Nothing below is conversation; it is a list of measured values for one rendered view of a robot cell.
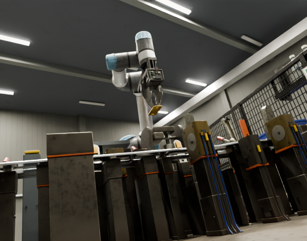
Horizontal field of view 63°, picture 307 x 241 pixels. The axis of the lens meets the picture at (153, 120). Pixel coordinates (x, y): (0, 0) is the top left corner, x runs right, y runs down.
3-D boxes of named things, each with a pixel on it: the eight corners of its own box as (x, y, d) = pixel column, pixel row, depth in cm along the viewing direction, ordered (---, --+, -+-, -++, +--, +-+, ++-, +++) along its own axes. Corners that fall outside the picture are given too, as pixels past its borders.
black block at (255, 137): (285, 223, 75) (253, 131, 86) (262, 224, 84) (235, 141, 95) (298, 219, 77) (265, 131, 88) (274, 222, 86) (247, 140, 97)
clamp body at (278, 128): (329, 213, 76) (286, 110, 89) (298, 217, 86) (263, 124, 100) (344, 210, 79) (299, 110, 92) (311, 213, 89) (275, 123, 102)
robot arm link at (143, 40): (150, 40, 121) (151, 28, 113) (154, 60, 117) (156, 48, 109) (134, 42, 120) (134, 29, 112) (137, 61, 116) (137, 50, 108)
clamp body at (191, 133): (228, 237, 66) (196, 117, 80) (205, 238, 77) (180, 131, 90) (247, 232, 69) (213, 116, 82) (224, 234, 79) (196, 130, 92)
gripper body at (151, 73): (148, 81, 101) (143, 55, 105) (141, 91, 108) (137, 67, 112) (165, 81, 103) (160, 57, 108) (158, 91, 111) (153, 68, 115)
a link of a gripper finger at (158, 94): (161, 104, 101) (155, 83, 104) (156, 110, 106) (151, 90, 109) (168, 103, 102) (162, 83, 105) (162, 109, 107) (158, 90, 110)
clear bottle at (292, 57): (303, 78, 159) (291, 52, 166) (295, 83, 164) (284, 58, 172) (311, 78, 161) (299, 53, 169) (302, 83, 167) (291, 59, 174)
